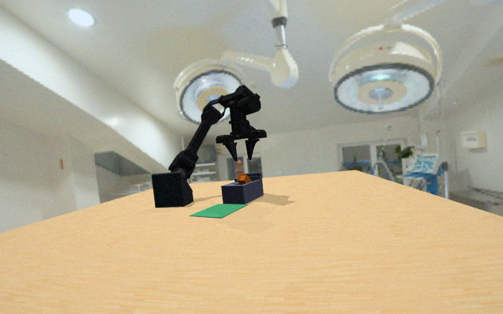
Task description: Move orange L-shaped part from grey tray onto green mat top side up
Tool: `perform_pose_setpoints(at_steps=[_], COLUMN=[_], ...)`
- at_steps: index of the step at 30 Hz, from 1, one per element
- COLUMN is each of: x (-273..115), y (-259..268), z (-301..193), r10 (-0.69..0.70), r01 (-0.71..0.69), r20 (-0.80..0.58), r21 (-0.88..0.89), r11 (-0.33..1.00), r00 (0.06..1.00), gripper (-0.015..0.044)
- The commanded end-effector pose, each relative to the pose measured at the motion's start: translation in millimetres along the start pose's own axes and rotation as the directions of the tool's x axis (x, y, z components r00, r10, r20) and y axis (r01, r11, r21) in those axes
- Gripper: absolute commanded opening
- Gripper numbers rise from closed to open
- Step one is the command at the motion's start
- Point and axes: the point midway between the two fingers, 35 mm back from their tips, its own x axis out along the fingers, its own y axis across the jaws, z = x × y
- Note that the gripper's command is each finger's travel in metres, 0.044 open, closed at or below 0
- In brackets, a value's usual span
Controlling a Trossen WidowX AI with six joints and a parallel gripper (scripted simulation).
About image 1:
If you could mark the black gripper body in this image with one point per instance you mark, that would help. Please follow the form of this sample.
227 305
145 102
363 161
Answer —
239 128

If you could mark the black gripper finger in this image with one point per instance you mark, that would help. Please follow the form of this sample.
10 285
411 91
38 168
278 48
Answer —
250 144
232 149

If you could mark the orange l-shaped part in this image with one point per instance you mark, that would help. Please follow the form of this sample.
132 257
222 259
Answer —
243 179

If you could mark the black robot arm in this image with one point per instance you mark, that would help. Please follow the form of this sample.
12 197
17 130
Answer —
241 103

